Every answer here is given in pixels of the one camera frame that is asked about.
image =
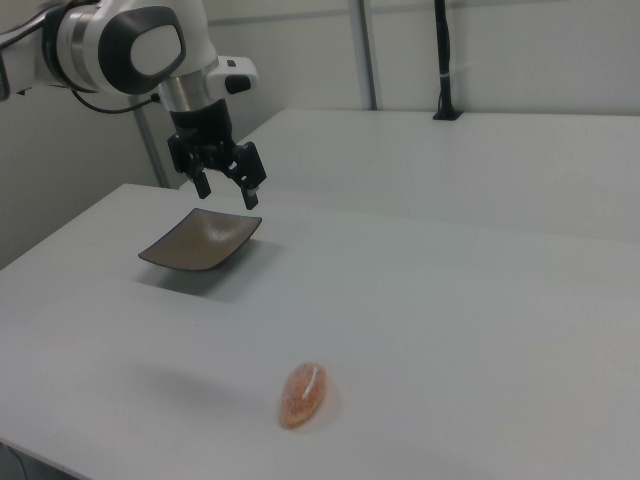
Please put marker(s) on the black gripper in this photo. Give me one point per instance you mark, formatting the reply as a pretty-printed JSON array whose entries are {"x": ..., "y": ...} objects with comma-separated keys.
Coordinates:
[{"x": 200, "y": 125}]

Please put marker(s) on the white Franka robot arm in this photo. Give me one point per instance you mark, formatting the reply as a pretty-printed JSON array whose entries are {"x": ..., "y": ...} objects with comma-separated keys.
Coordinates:
[{"x": 150, "y": 50}]

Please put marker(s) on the brown square ceramic plate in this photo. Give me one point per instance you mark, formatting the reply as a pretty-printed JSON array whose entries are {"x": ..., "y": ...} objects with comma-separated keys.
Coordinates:
[{"x": 200, "y": 242}]

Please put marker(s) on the grey aluminium frame post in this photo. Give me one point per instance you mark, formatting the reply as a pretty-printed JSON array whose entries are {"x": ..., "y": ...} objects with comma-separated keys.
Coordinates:
[
  {"x": 150, "y": 145},
  {"x": 367, "y": 55}
]

